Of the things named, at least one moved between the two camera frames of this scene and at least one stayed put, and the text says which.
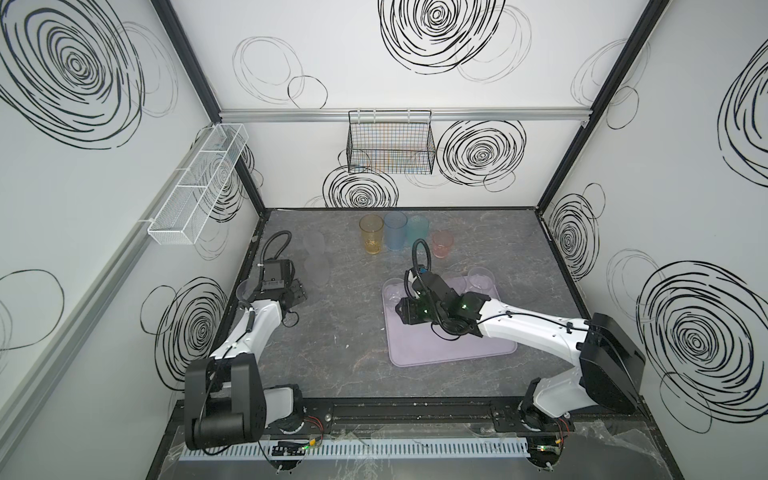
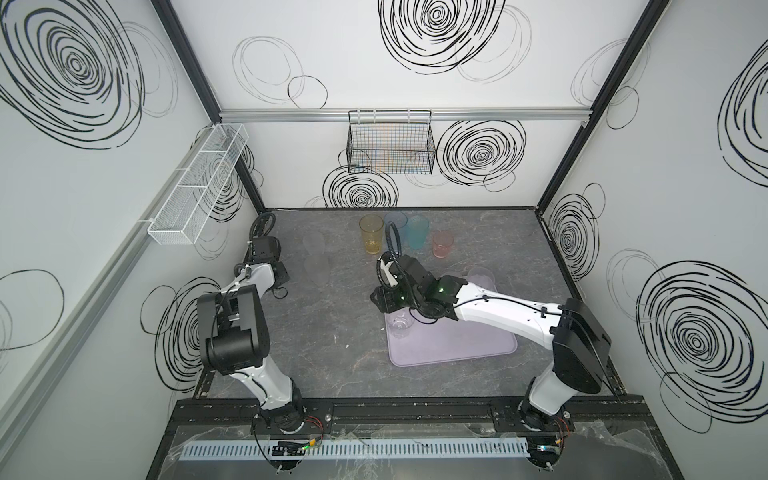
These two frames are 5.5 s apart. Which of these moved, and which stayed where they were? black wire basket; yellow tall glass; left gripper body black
Moved: left gripper body black
Stayed: black wire basket; yellow tall glass
